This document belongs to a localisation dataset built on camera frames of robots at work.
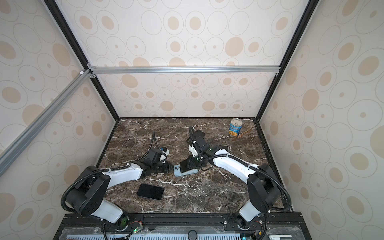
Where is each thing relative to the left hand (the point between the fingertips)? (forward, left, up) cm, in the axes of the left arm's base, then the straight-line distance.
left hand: (176, 164), depth 89 cm
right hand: (-3, -7, +5) cm, 9 cm away
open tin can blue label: (+27, -39, +3) cm, 47 cm away
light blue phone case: (-3, 0, -4) cm, 5 cm away
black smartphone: (+2, -4, -5) cm, 7 cm away
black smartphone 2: (-13, +15, -8) cm, 21 cm away
